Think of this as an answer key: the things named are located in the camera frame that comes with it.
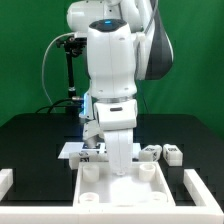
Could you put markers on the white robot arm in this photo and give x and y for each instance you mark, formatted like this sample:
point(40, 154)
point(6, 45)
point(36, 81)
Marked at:
point(126, 42)

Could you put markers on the white marker sheet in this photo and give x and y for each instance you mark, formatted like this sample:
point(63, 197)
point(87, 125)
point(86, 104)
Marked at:
point(72, 147)

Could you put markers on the white square tabletop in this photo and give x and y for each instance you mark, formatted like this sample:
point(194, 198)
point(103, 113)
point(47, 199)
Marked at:
point(143, 184)

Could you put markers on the black camera on stand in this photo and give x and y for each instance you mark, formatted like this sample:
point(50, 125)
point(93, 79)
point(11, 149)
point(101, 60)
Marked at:
point(72, 44)

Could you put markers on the white U-shaped fence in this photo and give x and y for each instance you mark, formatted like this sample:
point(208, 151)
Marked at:
point(205, 210)

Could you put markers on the black camera stand pole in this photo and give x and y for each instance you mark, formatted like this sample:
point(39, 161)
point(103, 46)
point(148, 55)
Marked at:
point(71, 86)

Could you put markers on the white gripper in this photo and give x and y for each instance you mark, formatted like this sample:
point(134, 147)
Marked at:
point(119, 147)

